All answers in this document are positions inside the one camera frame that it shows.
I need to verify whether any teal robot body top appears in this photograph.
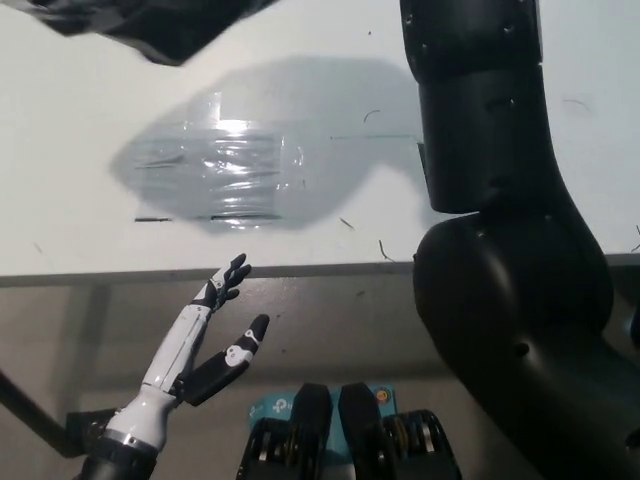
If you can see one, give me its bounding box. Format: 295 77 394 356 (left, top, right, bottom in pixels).
247 383 399 457

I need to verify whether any black diagonal table leg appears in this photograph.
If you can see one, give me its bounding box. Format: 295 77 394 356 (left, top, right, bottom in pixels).
0 369 72 457

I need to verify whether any clear tape patch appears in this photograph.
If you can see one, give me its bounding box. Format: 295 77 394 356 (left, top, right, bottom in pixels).
127 91 306 234

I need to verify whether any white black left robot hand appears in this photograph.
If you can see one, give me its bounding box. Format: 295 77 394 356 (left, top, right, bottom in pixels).
142 252 271 406

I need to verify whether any grey black plastic bag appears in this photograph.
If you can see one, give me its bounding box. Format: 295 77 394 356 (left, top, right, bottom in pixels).
29 0 281 67

